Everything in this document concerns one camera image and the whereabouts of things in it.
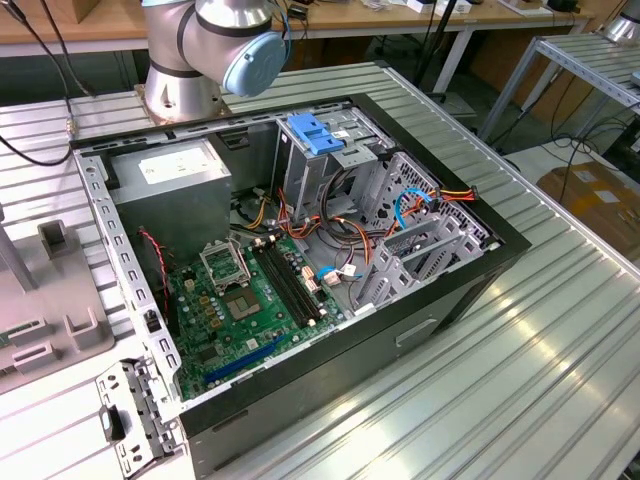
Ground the grey power supply unit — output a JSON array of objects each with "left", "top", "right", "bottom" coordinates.
[{"left": 107, "top": 137, "right": 234, "bottom": 256}]

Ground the large brown cardboard box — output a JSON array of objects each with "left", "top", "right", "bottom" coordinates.
[{"left": 537, "top": 159, "right": 640, "bottom": 256}]

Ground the wooden desk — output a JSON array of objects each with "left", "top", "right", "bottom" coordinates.
[{"left": 0, "top": 0, "right": 596, "bottom": 96}]

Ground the black PC case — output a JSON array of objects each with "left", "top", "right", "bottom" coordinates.
[{"left": 68, "top": 92, "right": 532, "bottom": 480}]

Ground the blue expansion slot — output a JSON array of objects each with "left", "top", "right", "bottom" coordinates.
[{"left": 203, "top": 333, "right": 287, "bottom": 387}]

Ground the green motherboard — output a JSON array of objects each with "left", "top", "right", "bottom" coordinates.
[{"left": 167, "top": 233, "right": 351, "bottom": 401}]

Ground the small blue wire white plug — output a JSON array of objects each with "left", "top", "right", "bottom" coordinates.
[{"left": 317, "top": 264, "right": 364, "bottom": 289}]

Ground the metal slat shelf table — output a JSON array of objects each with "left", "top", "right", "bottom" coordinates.
[{"left": 477, "top": 32, "right": 640, "bottom": 144}]

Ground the brown base plate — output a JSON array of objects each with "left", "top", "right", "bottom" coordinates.
[{"left": 133, "top": 83, "right": 234, "bottom": 126}]

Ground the small brown cardboard box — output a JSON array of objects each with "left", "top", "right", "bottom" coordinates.
[{"left": 72, "top": 0, "right": 104, "bottom": 24}]

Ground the black RAM slot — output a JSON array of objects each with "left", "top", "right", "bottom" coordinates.
[
  {"left": 264, "top": 235, "right": 325, "bottom": 324},
  {"left": 251, "top": 239, "right": 314, "bottom": 330}
]

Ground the blue plastic bay latch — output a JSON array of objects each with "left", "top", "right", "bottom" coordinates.
[{"left": 287, "top": 113, "right": 346, "bottom": 157}]

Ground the black tripod stand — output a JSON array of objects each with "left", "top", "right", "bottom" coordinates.
[{"left": 412, "top": 0, "right": 464, "bottom": 99}]

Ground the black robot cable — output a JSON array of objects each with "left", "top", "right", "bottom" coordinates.
[{"left": 0, "top": 0, "right": 99, "bottom": 167}]

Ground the metal socket cover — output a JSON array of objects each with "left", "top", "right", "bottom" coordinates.
[{"left": 198, "top": 238, "right": 252, "bottom": 297}]

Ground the red yellow power wire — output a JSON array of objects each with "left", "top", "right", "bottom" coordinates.
[{"left": 399, "top": 183, "right": 480, "bottom": 224}]

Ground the grey parts rack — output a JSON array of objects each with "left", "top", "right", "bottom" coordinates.
[{"left": 0, "top": 202, "right": 117, "bottom": 396}]

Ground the yellow wire bundle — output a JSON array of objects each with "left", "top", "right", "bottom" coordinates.
[{"left": 234, "top": 187, "right": 274, "bottom": 231}]

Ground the metal optical drive cage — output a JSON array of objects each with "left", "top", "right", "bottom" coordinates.
[{"left": 272, "top": 106, "right": 396, "bottom": 226}]

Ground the green RAM stick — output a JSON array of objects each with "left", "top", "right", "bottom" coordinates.
[{"left": 0, "top": 319, "right": 46, "bottom": 350}]

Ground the metal disk bay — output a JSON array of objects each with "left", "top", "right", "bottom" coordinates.
[{"left": 349, "top": 149, "right": 504, "bottom": 319}]

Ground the blue data wire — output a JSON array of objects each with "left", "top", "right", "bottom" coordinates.
[{"left": 393, "top": 186, "right": 441, "bottom": 232}]

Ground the CPU socket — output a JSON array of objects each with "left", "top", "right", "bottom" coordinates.
[{"left": 219, "top": 283, "right": 267, "bottom": 324}]

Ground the orange black wire bundle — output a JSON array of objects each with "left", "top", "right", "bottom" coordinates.
[{"left": 277, "top": 167, "right": 384, "bottom": 269}]

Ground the metal expansion card bracket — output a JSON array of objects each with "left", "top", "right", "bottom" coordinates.
[{"left": 94, "top": 356, "right": 187, "bottom": 476}]

